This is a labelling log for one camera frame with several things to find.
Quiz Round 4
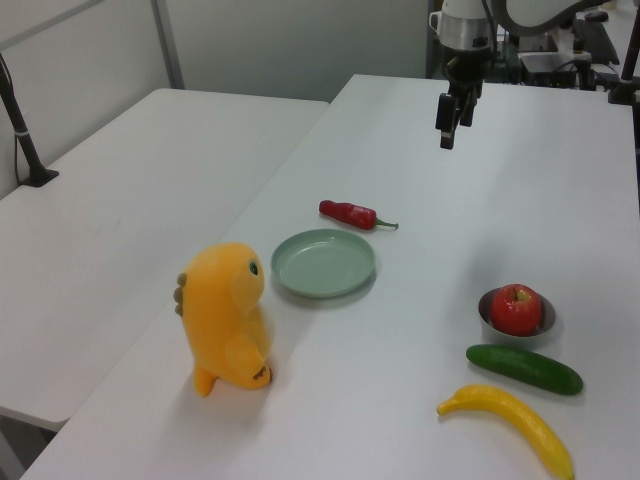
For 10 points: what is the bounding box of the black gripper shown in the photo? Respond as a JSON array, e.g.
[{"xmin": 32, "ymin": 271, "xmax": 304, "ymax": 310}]
[{"xmin": 435, "ymin": 48, "xmax": 486, "ymax": 151}]

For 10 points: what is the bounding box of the red apple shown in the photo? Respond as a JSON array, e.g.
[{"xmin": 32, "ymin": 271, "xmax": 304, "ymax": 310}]
[{"xmin": 489, "ymin": 283, "xmax": 544, "ymax": 337}]

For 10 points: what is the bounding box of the red chili pepper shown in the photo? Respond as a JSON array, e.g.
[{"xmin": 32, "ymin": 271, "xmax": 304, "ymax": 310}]
[{"xmin": 318, "ymin": 199, "xmax": 400, "ymax": 233}]

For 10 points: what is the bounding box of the grey bowl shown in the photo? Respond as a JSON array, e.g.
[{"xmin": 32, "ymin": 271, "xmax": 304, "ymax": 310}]
[{"xmin": 477, "ymin": 288, "xmax": 558, "ymax": 340}]

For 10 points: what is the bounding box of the pale green plate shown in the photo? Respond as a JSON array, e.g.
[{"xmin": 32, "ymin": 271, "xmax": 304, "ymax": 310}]
[{"xmin": 270, "ymin": 228, "xmax": 377, "ymax": 300}]

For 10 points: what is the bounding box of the green cucumber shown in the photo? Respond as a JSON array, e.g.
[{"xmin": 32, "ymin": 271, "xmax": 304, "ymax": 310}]
[{"xmin": 465, "ymin": 344, "xmax": 585, "ymax": 397}]

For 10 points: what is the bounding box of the yellow banana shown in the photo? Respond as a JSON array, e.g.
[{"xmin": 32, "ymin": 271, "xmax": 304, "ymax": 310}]
[{"xmin": 436, "ymin": 383, "xmax": 576, "ymax": 480}]

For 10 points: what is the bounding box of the orange plush toy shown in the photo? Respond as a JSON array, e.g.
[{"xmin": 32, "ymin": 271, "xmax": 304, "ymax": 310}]
[{"xmin": 173, "ymin": 242, "xmax": 275, "ymax": 399}]

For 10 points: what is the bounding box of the white side table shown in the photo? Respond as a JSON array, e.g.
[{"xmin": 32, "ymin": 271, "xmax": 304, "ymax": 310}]
[{"xmin": 0, "ymin": 88, "xmax": 331, "ymax": 434}]

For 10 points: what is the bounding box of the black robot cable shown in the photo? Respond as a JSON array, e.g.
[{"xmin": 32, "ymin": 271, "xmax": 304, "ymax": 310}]
[{"xmin": 480, "ymin": 0, "xmax": 503, "ymax": 57}]

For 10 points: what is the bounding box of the black camera stand pole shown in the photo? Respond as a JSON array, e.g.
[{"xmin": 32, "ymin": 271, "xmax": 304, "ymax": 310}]
[
  {"xmin": 607, "ymin": 27, "xmax": 640, "ymax": 106},
  {"xmin": 0, "ymin": 52, "xmax": 60, "ymax": 189}
]

